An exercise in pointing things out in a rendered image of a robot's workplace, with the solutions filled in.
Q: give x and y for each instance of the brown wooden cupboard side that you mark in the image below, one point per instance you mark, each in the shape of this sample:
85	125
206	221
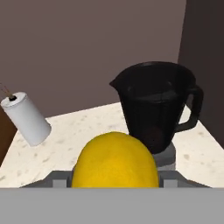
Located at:
5	134

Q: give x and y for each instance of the dark brown tall cabinet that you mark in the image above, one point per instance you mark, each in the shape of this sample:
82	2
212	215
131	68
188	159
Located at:
204	58

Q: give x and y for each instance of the black blender jug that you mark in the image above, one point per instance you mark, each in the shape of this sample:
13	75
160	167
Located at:
154	105

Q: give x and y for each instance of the white reed diffuser bottle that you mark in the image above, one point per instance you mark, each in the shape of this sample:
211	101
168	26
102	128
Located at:
26	119

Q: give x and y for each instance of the yellow lemon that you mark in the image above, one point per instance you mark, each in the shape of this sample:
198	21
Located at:
115	163

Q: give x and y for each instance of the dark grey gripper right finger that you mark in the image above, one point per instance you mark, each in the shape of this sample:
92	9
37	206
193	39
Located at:
175	180

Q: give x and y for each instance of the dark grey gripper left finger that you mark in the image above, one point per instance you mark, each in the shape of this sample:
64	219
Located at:
55	180

